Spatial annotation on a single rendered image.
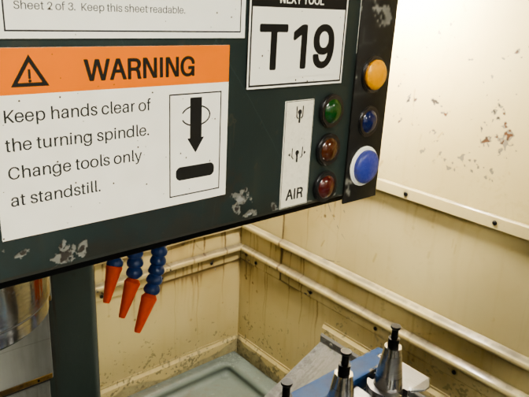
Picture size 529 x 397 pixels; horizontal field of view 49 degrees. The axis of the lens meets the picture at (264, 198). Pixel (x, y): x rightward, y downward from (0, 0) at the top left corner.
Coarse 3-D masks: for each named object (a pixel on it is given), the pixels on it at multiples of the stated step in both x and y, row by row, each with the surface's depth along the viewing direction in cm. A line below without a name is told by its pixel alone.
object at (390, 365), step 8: (384, 344) 87; (384, 352) 87; (392, 352) 86; (400, 352) 86; (384, 360) 87; (392, 360) 86; (400, 360) 87; (384, 368) 87; (392, 368) 86; (400, 368) 87; (376, 376) 88; (384, 376) 87; (392, 376) 87; (400, 376) 87; (376, 384) 88; (384, 384) 87; (392, 384) 87; (400, 384) 87; (392, 392) 87
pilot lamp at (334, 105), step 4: (332, 100) 46; (336, 100) 46; (328, 104) 46; (332, 104) 46; (336, 104) 46; (340, 104) 47; (328, 108) 46; (332, 108) 46; (336, 108) 46; (340, 108) 47; (328, 112) 46; (332, 112) 46; (336, 112) 47; (340, 112) 47; (328, 116) 46; (332, 116) 46; (336, 116) 47; (328, 120) 47; (332, 120) 47; (336, 120) 47
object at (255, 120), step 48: (240, 48) 39; (240, 96) 41; (288, 96) 44; (240, 144) 42; (240, 192) 43; (336, 192) 51; (0, 240) 32; (48, 240) 34; (96, 240) 36; (144, 240) 39; (0, 288) 34
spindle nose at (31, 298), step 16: (16, 288) 48; (32, 288) 50; (48, 288) 53; (0, 304) 47; (16, 304) 48; (32, 304) 50; (48, 304) 54; (0, 320) 47; (16, 320) 48; (32, 320) 51; (0, 336) 48; (16, 336) 49
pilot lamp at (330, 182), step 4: (328, 176) 48; (324, 180) 48; (328, 180) 48; (332, 180) 49; (320, 184) 48; (324, 184) 48; (328, 184) 48; (332, 184) 49; (320, 188) 48; (324, 188) 48; (328, 188) 49; (332, 188) 49; (320, 192) 48; (324, 192) 48; (328, 192) 49; (320, 196) 49; (324, 196) 49; (328, 196) 49
